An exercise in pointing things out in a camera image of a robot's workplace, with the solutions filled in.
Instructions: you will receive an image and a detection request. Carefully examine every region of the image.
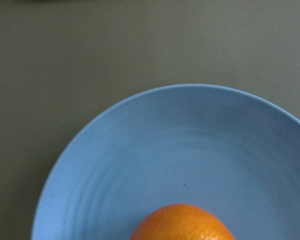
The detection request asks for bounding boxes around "blue plate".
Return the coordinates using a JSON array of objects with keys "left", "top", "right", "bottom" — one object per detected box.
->
[{"left": 31, "top": 84, "right": 300, "bottom": 240}]

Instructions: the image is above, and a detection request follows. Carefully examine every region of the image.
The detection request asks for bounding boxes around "orange mandarin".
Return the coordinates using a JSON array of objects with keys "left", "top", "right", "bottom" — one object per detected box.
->
[{"left": 130, "top": 203, "right": 235, "bottom": 240}]

